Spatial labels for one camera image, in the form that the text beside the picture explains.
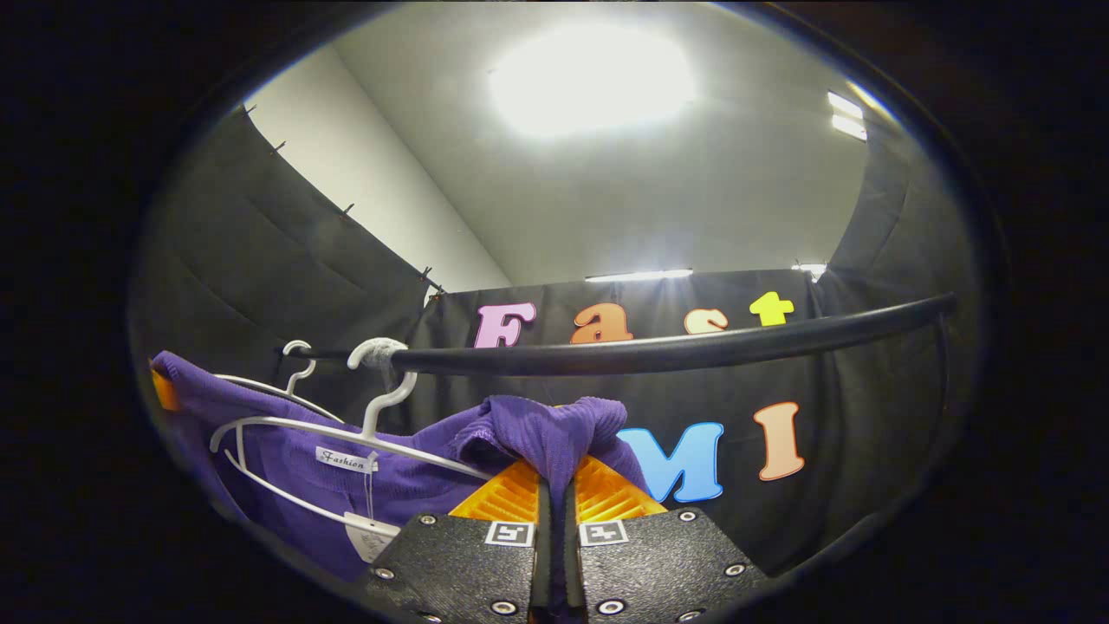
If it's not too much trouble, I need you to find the purple knit cardigan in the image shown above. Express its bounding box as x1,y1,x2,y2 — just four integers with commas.
152,350,652,624

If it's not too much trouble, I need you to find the white plastic hanger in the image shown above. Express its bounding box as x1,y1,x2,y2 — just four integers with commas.
212,340,346,424
209,337,492,531

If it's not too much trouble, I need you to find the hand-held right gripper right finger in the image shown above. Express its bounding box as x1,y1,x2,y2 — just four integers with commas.
563,455,772,624

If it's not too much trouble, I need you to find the large ceiling light panel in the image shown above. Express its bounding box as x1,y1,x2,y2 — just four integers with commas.
488,24,697,140

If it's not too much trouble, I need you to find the black backdrop cloth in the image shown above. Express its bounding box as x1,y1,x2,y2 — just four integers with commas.
130,104,980,577

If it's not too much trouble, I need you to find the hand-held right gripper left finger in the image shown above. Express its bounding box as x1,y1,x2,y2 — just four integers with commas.
360,458,553,624

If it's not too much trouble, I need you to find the black clothes rack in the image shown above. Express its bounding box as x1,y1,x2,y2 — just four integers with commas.
276,292,959,379

